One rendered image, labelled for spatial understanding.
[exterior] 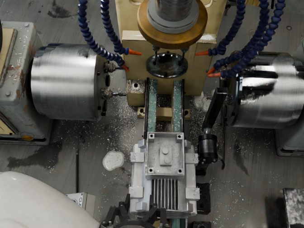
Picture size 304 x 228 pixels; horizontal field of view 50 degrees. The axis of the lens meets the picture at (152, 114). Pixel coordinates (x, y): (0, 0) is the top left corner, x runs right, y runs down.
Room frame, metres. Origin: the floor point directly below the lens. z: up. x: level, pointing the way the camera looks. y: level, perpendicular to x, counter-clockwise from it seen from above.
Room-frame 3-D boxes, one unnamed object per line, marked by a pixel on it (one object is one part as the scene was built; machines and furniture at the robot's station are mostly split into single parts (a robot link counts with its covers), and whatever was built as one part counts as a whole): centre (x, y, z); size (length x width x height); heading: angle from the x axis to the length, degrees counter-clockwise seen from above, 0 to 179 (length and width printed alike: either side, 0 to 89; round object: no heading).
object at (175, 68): (0.64, -0.05, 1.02); 0.15 x 0.02 x 0.15; 88
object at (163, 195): (0.24, -0.04, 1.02); 0.20 x 0.19 x 0.19; 0
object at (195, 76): (0.70, -0.05, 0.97); 0.30 x 0.11 x 0.34; 88
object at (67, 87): (0.55, 0.31, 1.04); 0.37 x 0.25 x 0.25; 88
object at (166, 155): (0.28, -0.04, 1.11); 0.12 x 0.11 x 0.07; 0
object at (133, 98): (0.62, 0.06, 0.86); 0.07 x 0.06 x 0.12; 88
